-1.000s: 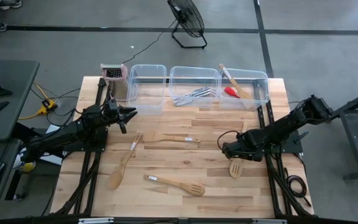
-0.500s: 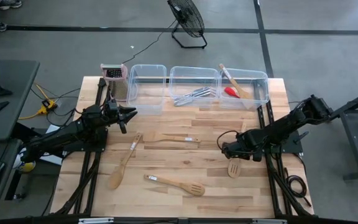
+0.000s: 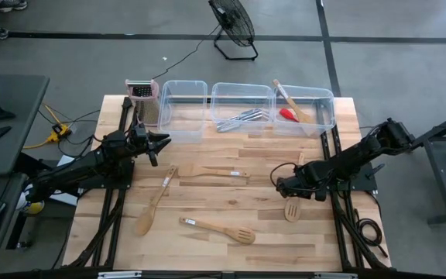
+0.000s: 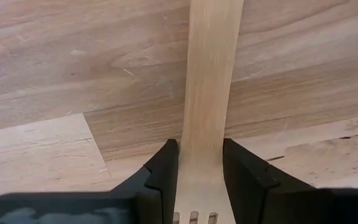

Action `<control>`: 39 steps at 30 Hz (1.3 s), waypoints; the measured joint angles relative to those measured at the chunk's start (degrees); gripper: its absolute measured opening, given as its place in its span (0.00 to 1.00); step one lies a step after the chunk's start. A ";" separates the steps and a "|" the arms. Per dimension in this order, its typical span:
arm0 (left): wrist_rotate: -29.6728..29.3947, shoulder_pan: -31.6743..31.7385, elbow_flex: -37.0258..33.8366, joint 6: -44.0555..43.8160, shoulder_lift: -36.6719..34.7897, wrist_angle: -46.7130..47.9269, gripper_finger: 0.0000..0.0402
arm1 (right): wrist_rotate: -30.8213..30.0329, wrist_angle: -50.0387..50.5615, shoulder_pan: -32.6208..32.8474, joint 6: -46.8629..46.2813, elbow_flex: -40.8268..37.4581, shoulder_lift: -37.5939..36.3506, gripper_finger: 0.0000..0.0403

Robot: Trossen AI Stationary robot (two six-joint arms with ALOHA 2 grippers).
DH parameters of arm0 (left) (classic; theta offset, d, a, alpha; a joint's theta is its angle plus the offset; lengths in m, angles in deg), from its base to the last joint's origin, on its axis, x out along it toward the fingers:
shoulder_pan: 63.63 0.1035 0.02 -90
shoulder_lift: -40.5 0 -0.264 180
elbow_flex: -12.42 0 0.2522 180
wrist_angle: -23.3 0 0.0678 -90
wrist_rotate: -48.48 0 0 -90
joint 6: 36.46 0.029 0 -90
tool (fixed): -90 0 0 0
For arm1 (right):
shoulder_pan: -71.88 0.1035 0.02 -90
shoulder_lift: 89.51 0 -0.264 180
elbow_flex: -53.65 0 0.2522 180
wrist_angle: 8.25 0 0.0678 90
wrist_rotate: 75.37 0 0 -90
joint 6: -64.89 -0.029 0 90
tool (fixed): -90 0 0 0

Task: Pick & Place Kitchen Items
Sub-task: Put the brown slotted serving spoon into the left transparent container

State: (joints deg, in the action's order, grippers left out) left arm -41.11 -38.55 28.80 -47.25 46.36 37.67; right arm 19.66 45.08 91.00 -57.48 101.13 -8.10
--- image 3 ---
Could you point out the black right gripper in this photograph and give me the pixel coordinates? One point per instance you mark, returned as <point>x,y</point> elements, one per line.
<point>314,180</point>

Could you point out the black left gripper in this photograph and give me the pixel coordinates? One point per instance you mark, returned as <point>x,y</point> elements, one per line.
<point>141,147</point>

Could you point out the wooden angled turner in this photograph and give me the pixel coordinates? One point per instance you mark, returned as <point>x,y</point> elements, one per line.
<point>188,169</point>

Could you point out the slotted wooden spatula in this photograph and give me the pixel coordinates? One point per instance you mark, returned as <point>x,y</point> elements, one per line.
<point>292,220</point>

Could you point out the red silicone spatula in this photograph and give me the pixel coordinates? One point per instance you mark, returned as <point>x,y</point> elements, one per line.
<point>287,114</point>

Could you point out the solid wooden spoon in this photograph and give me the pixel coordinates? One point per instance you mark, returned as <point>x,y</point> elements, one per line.
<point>144,222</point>

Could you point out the slotted wooden spoon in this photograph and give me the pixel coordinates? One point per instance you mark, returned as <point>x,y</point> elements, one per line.
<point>207,225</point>

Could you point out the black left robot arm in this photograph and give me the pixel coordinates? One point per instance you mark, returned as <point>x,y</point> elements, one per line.
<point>76,170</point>

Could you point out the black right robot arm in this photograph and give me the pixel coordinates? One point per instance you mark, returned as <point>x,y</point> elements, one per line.
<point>354,159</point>

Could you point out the clear plastic bin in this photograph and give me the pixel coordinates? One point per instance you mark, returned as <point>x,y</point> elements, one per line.
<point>182,131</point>
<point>316,100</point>
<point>242,93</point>

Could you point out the white paper sheet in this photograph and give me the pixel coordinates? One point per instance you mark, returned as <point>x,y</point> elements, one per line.
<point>66,160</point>

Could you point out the yellow power strip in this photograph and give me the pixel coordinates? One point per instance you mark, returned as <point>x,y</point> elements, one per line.
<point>58,133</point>

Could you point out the black metal table stand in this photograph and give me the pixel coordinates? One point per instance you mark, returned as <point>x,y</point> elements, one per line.
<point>445,186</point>

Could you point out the black floor fan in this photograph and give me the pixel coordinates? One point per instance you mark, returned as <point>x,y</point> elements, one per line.
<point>232,19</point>

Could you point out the yellow and white ball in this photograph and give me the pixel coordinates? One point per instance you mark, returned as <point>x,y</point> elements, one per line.
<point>33,207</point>

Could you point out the small black cloth piece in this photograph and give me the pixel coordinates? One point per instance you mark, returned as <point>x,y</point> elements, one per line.
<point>0,113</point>

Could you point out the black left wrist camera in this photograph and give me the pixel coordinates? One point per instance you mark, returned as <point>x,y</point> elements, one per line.
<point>142,133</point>

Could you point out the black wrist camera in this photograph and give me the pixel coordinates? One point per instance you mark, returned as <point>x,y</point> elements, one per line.
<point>287,188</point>
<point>142,133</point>

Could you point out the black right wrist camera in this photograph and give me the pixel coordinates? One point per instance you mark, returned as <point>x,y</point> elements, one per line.
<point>287,188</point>

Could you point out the silver metal bracket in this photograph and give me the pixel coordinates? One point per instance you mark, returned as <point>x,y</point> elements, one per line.
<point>335,276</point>
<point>118,275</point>

